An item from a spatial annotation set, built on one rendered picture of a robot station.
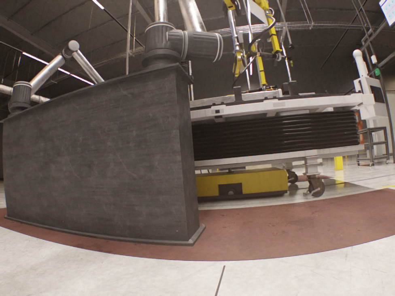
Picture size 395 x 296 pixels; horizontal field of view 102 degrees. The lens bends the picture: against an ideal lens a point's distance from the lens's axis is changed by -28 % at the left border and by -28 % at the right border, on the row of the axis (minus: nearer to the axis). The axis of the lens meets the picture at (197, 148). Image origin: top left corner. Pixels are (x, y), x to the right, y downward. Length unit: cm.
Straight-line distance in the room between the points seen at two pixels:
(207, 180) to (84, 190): 129
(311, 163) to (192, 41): 136
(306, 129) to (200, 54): 122
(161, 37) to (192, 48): 20
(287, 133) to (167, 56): 130
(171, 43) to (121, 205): 95
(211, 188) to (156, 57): 144
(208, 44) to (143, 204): 99
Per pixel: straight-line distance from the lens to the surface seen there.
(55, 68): 280
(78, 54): 275
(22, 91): 228
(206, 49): 138
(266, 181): 220
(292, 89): 191
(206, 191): 225
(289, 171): 316
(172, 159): 107
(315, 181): 203
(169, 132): 108
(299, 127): 212
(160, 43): 130
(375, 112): 459
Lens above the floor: 39
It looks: 4 degrees up
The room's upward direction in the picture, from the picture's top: 5 degrees counter-clockwise
